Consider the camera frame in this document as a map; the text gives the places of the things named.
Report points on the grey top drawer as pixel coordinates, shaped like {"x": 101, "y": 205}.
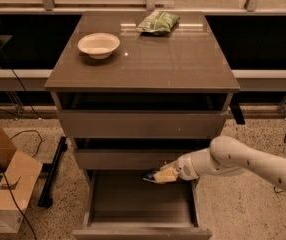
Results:
{"x": 141, "y": 124}

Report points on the grey middle drawer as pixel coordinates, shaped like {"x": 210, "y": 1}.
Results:
{"x": 132, "y": 154}

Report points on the grey open bottom drawer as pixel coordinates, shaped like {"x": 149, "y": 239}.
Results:
{"x": 123, "y": 206}

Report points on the grey drawer cabinet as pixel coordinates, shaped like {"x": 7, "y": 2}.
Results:
{"x": 184, "y": 70}

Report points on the black metal floor stand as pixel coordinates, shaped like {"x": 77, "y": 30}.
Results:
{"x": 50, "y": 169}

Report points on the white paper bowl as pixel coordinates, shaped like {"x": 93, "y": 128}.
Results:
{"x": 98, "y": 45}

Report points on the open cardboard box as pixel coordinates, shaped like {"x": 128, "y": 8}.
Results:
{"x": 18, "y": 175}

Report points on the black table leg right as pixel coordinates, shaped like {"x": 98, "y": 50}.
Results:
{"x": 237, "y": 113}

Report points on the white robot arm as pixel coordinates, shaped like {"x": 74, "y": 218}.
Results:
{"x": 225, "y": 156}

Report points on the green chip bag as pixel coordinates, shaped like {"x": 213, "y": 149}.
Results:
{"x": 158, "y": 22}

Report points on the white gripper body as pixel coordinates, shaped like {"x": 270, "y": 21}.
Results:
{"x": 186, "y": 167}

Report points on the yellow taped gripper finger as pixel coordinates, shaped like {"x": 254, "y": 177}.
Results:
{"x": 167, "y": 173}

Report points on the dark blue rxbar wrapper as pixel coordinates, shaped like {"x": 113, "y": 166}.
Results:
{"x": 149, "y": 176}

